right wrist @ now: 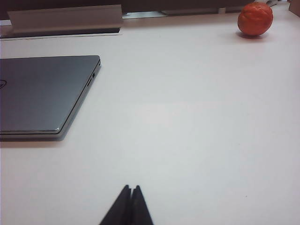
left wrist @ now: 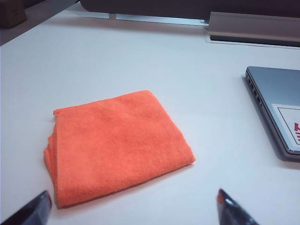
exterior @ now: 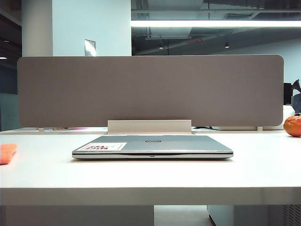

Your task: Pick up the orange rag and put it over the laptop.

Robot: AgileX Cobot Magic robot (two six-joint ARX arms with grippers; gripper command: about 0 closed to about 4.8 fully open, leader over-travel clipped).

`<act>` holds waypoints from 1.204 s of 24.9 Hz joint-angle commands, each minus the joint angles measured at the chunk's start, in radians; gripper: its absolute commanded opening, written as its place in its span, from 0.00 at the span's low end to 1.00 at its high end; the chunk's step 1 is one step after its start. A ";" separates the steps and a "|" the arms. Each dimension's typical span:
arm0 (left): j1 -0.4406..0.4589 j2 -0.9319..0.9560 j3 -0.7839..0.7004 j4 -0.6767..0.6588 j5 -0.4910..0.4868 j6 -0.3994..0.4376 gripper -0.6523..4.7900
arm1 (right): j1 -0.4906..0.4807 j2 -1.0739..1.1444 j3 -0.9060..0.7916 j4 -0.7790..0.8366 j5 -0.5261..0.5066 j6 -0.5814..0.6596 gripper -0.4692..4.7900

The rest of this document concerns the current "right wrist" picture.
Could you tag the grey fabric desk divider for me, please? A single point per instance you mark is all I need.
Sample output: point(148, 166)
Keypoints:
point(70, 2)

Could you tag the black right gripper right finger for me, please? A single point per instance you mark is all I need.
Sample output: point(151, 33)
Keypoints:
point(140, 211)

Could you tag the orange tangerine fruit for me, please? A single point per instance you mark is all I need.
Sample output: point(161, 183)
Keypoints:
point(255, 18)

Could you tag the grey Dell laptop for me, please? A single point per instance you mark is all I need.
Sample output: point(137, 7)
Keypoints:
point(39, 93)

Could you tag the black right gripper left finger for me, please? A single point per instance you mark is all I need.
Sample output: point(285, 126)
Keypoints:
point(118, 211)

